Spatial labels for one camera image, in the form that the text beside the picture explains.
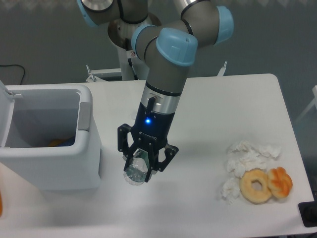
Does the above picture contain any crumpled white tissue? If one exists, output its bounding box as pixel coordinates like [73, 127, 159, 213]
[226, 152, 267, 178]
[220, 178, 240, 205]
[258, 145, 282, 159]
[226, 140, 259, 154]

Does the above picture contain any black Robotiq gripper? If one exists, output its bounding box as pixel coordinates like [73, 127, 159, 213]
[117, 101, 179, 183]

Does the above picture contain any white trash can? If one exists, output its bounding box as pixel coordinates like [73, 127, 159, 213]
[0, 84, 101, 190]

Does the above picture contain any clear plastic bottle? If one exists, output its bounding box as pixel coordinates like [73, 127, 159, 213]
[123, 149, 150, 186]

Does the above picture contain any yellow blue trash in can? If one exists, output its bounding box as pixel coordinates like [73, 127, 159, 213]
[48, 136, 75, 147]

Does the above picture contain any orange object at edge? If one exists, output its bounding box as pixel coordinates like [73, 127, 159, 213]
[0, 192, 3, 217]

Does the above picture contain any orange glazed twisted bun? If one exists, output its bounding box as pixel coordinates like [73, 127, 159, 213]
[267, 167, 293, 199]

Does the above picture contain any white frame at right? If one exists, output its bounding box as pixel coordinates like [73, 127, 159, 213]
[294, 85, 317, 124]

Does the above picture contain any crumpled white tissue bottom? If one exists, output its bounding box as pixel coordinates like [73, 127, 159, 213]
[220, 178, 240, 205]

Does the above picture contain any crumpled white tissue top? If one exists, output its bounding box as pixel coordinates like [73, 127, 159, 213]
[226, 140, 259, 154]

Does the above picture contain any plain ring donut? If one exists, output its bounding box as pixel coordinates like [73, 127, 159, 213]
[239, 169, 272, 204]

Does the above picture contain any black floor cable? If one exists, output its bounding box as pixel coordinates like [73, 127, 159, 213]
[0, 64, 26, 84]

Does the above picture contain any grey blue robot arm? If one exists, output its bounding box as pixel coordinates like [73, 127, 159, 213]
[77, 0, 234, 185]

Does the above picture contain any crumpled white tissue right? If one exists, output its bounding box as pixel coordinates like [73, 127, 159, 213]
[258, 145, 282, 159]

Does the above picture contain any black device at edge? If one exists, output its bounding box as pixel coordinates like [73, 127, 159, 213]
[298, 201, 317, 228]

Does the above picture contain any crumpled white tissue middle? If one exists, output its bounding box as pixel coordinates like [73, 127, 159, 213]
[226, 152, 267, 178]

